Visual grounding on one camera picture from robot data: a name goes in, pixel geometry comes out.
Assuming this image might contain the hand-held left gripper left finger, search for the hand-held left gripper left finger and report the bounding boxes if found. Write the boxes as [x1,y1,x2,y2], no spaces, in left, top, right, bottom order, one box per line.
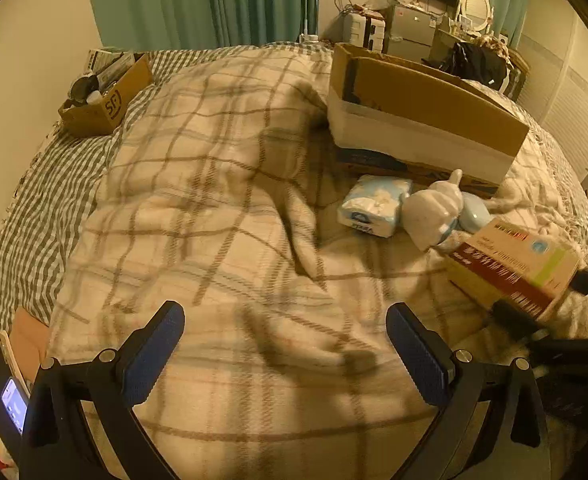
[21,301,187,480]

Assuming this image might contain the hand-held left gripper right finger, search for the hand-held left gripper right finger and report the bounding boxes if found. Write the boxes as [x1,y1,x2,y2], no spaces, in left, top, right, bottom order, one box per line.
[385,302,551,480]

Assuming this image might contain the maroon and green medicine box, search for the maroon and green medicine box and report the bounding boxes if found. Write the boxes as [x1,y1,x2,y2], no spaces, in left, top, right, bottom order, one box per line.
[444,220,583,324]

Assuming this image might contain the light blue round container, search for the light blue round container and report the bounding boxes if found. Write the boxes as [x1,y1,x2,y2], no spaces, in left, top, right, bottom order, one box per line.
[455,192,495,234]

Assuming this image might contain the pink cloth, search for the pink cloth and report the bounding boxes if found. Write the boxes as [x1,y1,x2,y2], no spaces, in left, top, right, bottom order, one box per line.
[11,306,51,376]

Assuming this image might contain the black device with lit screen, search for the black device with lit screen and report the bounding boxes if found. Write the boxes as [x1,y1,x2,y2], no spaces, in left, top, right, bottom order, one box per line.
[0,336,34,461]

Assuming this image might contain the blue white tissue pack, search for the blue white tissue pack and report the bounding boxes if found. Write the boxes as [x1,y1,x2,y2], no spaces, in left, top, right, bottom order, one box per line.
[337,174,414,238]

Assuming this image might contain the beige plaid blanket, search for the beige plaid blanket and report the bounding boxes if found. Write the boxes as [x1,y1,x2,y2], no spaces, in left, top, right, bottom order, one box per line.
[49,45,588,480]

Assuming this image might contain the grey gingham bed sheet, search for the grey gingham bed sheet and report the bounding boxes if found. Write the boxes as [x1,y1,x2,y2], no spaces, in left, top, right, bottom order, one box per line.
[0,42,335,356]

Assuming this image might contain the white louvred wardrobe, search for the white louvred wardrobe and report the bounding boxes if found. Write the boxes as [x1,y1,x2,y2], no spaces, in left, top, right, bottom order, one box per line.
[514,0,588,186]

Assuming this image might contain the large open cardboard box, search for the large open cardboard box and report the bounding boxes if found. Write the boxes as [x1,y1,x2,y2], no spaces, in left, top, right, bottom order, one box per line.
[326,42,531,186]

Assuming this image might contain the black bag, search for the black bag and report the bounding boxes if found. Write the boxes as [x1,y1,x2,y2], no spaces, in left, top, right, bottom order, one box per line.
[443,42,508,93]

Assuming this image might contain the small open cardboard box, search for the small open cardboard box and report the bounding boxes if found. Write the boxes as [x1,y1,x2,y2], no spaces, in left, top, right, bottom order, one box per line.
[57,51,155,137]

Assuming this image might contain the black round object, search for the black round object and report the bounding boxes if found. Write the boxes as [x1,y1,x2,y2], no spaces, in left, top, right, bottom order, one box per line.
[70,76,100,102]

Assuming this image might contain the white oval mirror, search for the white oval mirror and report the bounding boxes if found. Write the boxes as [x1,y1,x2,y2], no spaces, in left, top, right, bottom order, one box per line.
[458,0,495,32]

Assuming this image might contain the silver mini fridge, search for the silver mini fridge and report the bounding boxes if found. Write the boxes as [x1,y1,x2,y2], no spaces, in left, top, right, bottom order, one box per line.
[386,3,438,64]

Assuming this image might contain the white box appliance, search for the white box appliance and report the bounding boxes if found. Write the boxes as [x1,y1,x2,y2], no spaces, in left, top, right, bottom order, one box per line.
[341,12,388,52]

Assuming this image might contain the green curtain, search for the green curtain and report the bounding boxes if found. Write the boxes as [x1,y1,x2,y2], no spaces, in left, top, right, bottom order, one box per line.
[84,0,320,52]

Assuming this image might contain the white standing pole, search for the white standing pole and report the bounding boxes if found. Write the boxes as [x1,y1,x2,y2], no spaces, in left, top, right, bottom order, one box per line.
[300,0,321,44]

